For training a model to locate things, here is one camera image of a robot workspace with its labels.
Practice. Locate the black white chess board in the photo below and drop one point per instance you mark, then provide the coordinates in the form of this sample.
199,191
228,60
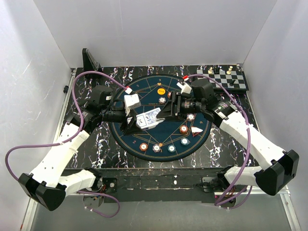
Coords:
240,84

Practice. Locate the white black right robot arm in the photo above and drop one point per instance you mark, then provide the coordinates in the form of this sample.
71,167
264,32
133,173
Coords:
276,166

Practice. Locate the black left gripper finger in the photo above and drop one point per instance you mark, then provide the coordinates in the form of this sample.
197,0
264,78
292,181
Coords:
125,125
134,129

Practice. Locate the black card holder stand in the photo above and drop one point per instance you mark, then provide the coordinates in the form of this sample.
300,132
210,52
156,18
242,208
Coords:
90,64

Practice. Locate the black chess piece back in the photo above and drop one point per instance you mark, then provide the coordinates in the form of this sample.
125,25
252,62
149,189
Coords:
216,70

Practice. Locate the orange poker chip stack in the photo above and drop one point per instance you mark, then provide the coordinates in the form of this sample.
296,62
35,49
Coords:
143,147

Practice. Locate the blue playing card box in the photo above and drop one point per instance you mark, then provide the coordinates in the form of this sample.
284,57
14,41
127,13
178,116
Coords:
143,124

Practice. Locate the aluminium rail frame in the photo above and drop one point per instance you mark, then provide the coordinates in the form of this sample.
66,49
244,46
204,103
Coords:
159,180

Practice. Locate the deck of playing cards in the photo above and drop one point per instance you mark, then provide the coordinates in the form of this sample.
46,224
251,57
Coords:
151,115

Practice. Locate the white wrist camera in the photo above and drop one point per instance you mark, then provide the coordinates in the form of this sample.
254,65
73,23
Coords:
185,88
131,102

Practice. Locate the round blue poker mat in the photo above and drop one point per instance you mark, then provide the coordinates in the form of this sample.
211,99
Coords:
165,133

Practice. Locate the blue white poker chip stack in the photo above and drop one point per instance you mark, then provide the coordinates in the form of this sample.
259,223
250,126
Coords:
156,148

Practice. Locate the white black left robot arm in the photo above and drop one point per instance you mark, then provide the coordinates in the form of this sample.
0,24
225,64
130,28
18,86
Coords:
45,183

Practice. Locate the green poker chip stack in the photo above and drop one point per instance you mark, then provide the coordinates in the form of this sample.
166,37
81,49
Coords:
171,148

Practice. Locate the yellow big blind button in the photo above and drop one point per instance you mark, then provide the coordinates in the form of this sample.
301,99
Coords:
161,91

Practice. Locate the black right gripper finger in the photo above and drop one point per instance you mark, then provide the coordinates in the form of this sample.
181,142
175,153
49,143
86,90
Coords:
174,118
172,107

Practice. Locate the green chips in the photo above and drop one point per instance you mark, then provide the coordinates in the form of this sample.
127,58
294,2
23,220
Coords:
184,141

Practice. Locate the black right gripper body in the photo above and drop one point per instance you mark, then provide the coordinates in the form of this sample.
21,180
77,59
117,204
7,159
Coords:
192,106

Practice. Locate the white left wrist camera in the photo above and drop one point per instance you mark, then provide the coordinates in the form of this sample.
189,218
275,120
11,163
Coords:
131,102

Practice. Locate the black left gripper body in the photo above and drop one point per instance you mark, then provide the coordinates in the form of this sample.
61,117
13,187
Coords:
113,114

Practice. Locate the blue white chips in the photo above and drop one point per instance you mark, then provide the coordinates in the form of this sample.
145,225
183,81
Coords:
190,117
162,100

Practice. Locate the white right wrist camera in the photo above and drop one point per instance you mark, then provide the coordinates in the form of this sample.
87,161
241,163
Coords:
185,88

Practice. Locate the white chess piece right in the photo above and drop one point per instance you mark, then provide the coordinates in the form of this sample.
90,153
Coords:
229,70

